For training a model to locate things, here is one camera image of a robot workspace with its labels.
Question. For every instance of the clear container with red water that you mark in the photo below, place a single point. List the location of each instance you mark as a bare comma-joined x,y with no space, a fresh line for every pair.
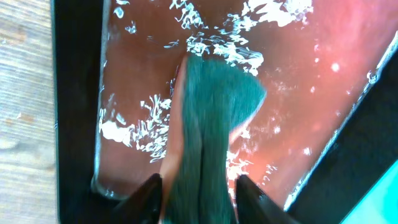
315,58

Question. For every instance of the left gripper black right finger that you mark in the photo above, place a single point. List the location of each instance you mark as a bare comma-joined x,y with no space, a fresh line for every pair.
254,206

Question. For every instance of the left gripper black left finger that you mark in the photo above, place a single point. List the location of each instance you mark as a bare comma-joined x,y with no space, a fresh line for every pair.
143,206

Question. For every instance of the blue plastic tray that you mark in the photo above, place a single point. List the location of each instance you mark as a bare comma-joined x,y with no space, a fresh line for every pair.
379,205

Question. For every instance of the black rectangular tray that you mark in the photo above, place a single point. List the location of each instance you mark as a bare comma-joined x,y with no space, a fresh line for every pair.
363,150

